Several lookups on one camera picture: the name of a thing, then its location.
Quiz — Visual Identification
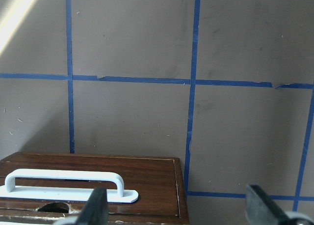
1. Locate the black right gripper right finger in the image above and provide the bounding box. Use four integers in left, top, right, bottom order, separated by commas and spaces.
245, 185, 290, 225

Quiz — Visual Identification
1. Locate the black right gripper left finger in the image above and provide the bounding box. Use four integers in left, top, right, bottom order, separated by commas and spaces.
76, 188, 108, 225

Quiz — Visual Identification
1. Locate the white drawer handle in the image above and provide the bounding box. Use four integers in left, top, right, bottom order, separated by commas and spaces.
0, 169, 139, 203

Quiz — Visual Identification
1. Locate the dark wooden drawer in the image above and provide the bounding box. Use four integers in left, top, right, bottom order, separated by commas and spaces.
0, 152, 189, 225

